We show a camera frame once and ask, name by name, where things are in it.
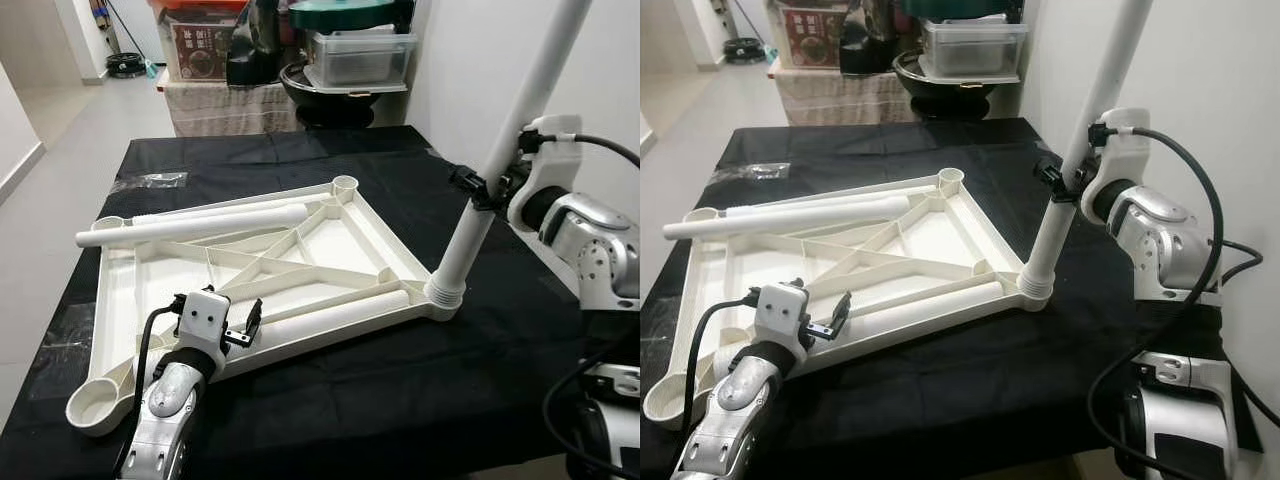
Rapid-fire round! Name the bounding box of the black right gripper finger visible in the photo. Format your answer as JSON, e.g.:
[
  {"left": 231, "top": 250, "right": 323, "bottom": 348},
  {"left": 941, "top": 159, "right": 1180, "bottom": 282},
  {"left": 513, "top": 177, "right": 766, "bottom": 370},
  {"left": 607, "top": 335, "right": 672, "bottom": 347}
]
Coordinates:
[
  {"left": 448, "top": 164, "right": 493, "bottom": 204},
  {"left": 1034, "top": 157, "right": 1071, "bottom": 199}
]

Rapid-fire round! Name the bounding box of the white plastic table leg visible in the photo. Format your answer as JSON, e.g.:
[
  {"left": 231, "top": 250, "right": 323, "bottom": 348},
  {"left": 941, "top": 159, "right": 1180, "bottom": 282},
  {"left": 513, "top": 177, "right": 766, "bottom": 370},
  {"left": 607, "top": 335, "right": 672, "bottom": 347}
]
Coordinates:
[
  {"left": 722, "top": 183, "right": 946, "bottom": 213},
  {"left": 1018, "top": 0, "right": 1154, "bottom": 301},
  {"left": 424, "top": 0, "right": 593, "bottom": 309},
  {"left": 845, "top": 280, "right": 1005, "bottom": 343},
  {"left": 75, "top": 204, "right": 310, "bottom": 250},
  {"left": 262, "top": 289, "right": 413, "bottom": 339},
  {"left": 662, "top": 195, "right": 913, "bottom": 242},
  {"left": 145, "top": 192, "right": 339, "bottom": 221}
]

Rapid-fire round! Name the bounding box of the cream plastic children table top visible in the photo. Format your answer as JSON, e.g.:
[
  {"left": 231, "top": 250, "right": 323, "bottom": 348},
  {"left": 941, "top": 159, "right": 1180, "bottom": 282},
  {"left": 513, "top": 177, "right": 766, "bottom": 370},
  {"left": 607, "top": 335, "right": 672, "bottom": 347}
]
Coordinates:
[
  {"left": 65, "top": 176, "right": 464, "bottom": 438},
  {"left": 642, "top": 167, "right": 1056, "bottom": 431}
]

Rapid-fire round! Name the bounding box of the clear plastic bag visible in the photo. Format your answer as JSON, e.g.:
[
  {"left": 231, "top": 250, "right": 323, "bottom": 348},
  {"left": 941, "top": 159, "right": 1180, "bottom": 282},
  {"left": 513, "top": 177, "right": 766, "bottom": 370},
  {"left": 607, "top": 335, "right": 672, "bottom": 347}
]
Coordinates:
[
  {"left": 115, "top": 172, "right": 189, "bottom": 193},
  {"left": 715, "top": 162, "right": 791, "bottom": 184}
]

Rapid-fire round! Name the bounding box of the black round bowl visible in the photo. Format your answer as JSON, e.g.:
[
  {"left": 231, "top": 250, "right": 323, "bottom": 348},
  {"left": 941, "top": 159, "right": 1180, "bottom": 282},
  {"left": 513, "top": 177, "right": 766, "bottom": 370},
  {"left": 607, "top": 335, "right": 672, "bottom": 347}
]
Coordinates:
[
  {"left": 892, "top": 52, "right": 1021, "bottom": 121},
  {"left": 280, "top": 62, "right": 406, "bottom": 129}
]

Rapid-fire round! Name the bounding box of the clear plastic storage box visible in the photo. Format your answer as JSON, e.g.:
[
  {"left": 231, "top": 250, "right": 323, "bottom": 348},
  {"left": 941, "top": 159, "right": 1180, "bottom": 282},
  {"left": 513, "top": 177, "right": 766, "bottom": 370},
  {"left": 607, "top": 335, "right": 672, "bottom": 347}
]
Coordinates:
[
  {"left": 918, "top": 20, "right": 1029, "bottom": 83},
  {"left": 303, "top": 30, "right": 419, "bottom": 93}
]

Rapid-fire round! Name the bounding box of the black table cloth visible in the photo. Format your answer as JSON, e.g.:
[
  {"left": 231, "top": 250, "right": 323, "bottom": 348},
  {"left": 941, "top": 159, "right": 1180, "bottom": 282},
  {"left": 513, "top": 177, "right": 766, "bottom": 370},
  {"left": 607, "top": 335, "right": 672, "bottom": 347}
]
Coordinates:
[
  {"left": 0, "top": 125, "right": 641, "bottom": 480},
  {"left": 640, "top": 117, "right": 1261, "bottom": 480}
]

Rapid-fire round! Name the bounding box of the clear tape patch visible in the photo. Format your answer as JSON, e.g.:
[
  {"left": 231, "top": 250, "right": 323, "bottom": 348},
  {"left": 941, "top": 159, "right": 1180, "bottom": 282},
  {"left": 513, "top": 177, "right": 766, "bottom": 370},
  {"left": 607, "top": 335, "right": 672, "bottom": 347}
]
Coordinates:
[{"left": 35, "top": 300, "right": 96, "bottom": 401}]

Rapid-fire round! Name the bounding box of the cloth covered bench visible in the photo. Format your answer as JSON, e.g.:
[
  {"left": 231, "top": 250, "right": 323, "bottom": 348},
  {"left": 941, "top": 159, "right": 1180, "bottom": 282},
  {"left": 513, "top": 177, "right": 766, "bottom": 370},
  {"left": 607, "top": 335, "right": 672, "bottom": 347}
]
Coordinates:
[
  {"left": 772, "top": 65, "right": 916, "bottom": 128},
  {"left": 160, "top": 78, "right": 301, "bottom": 138}
]

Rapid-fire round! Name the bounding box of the green round lid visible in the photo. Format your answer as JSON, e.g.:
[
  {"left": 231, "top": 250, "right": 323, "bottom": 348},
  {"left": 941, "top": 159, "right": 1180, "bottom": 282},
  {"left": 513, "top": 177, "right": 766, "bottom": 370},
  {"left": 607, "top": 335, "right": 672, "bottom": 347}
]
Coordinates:
[
  {"left": 288, "top": 0, "right": 401, "bottom": 33},
  {"left": 900, "top": 0, "right": 1021, "bottom": 23}
]

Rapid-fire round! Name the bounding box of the black bag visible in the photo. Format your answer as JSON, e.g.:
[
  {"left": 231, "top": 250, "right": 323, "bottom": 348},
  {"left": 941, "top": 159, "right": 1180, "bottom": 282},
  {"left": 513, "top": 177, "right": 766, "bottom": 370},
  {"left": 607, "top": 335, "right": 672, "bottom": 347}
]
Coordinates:
[
  {"left": 225, "top": 0, "right": 286, "bottom": 89},
  {"left": 838, "top": 0, "right": 898, "bottom": 76}
]

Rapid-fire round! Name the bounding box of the storage box with orange lid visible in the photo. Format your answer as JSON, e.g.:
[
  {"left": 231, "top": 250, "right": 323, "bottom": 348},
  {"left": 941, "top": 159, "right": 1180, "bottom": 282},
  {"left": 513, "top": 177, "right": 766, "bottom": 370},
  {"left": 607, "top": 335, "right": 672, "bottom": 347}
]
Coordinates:
[
  {"left": 150, "top": 0, "right": 246, "bottom": 83},
  {"left": 775, "top": 0, "right": 851, "bottom": 71}
]

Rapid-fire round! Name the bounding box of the broom with teal head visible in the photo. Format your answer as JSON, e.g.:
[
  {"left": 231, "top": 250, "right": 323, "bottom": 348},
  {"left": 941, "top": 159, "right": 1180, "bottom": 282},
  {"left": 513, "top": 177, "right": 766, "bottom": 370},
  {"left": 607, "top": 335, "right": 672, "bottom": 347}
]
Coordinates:
[
  {"left": 735, "top": 0, "right": 779, "bottom": 63},
  {"left": 105, "top": 0, "right": 156, "bottom": 76}
]

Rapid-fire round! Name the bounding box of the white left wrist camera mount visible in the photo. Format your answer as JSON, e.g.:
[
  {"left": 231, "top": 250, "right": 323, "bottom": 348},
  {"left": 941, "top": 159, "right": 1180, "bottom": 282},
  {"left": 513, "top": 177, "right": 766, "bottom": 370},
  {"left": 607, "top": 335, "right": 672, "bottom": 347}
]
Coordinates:
[
  {"left": 752, "top": 283, "right": 811, "bottom": 363},
  {"left": 178, "top": 288, "right": 233, "bottom": 353}
]

